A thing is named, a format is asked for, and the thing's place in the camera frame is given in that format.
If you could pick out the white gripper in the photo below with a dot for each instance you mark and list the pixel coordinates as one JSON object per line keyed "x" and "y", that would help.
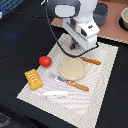
{"x": 84, "y": 33}

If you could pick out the red toy tomato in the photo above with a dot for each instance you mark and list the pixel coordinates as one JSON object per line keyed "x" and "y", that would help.
{"x": 45, "y": 61}

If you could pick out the orange toy bread loaf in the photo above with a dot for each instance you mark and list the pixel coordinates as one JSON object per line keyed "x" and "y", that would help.
{"x": 33, "y": 79}

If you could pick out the brown toy sausage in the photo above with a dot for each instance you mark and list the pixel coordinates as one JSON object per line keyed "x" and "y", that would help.
{"x": 72, "y": 47}

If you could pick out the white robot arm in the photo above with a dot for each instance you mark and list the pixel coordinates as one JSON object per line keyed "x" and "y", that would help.
{"x": 77, "y": 18}

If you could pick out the large grey pot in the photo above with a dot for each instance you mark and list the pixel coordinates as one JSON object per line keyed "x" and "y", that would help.
{"x": 100, "y": 13}

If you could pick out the brown wooden board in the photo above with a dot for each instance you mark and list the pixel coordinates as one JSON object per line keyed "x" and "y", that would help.
{"x": 111, "y": 28}

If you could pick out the round wooden plate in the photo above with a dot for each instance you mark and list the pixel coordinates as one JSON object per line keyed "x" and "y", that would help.
{"x": 72, "y": 68}

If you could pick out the beige bowl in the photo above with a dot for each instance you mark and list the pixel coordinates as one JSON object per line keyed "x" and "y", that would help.
{"x": 124, "y": 16}

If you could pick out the white woven placemat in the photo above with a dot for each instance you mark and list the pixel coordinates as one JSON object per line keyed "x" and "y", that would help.
{"x": 77, "y": 107}

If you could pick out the wooden handled knife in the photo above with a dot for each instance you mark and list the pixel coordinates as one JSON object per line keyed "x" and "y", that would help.
{"x": 91, "y": 61}

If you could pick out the wooden handled fork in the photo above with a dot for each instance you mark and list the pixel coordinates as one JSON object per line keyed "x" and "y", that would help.
{"x": 72, "y": 83}

